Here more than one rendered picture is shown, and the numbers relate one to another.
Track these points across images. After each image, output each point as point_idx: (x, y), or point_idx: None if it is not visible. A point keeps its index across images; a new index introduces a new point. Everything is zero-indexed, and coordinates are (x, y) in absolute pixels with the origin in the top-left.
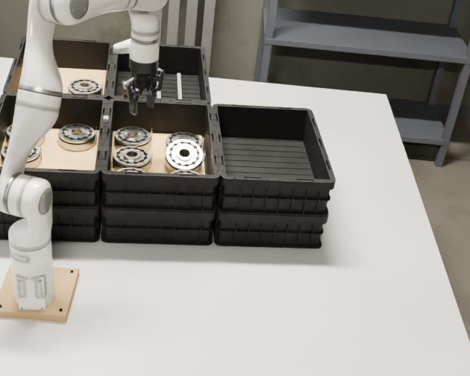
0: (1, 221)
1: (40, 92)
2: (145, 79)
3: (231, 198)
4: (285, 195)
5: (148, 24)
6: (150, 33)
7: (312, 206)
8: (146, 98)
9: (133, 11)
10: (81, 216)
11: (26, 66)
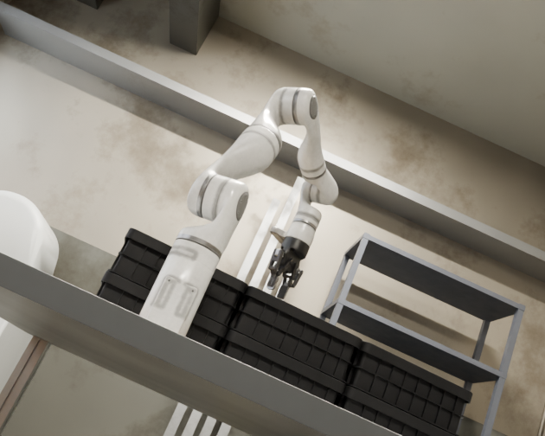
0: (114, 304)
1: (271, 130)
2: (293, 259)
3: (366, 375)
4: (420, 393)
5: (316, 209)
6: (315, 217)
7: (445, 419)
8: (279, 289)
9: (305, 199)
10: (203, 333)
11: (261, 116)
